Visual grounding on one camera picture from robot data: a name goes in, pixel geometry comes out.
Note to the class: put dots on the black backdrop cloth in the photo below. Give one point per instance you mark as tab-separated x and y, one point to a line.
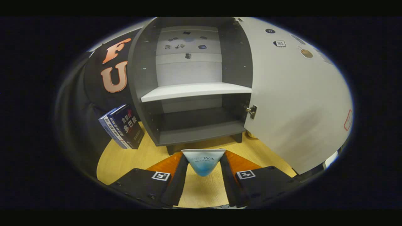
94	91

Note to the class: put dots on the blue white tube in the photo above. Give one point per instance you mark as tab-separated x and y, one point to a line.
203	164

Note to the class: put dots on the light grey cabinet door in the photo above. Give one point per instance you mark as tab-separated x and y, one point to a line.
298	103

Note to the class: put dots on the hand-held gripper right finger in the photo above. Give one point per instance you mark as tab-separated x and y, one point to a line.
230	185

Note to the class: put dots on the yellow plush toy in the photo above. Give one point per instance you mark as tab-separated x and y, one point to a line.
251	135

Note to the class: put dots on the blue book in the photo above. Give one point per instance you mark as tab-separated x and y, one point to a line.
112	127
106	127

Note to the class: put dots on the dark navy book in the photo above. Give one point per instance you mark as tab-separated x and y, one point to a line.
130	125

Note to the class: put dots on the white panel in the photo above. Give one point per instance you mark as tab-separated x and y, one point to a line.
331	160

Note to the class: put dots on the white cabinet shelf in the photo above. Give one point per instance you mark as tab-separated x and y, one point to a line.
194	91

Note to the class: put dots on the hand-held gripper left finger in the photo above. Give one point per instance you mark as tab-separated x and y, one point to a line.
179	185

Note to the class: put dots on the metal door hinge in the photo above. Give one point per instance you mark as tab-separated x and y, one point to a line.
253	111

